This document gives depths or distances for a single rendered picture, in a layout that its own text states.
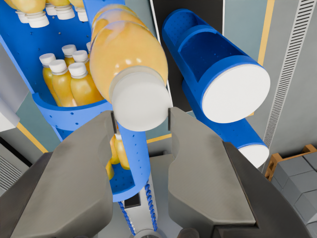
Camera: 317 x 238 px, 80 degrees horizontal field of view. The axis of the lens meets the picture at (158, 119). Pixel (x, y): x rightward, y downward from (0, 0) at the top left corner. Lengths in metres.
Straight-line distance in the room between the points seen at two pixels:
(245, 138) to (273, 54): 1.29
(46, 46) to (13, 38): 0.10
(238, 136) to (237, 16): 1.09
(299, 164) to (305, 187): 0.37
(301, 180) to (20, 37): 3.44
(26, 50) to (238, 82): 0.68
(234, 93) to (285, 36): 1.50
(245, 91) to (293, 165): 2.85
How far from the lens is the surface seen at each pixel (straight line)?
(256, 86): 0.84
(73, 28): 0.68
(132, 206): 1.25
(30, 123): 2.30
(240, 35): 1.97
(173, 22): 1.53
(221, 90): 0.77
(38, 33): 0.66
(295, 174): 3.53
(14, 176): 2.51
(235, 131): 1.17
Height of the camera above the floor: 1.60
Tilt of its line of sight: 48 degrees down
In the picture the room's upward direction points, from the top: 166 degrees clockwise
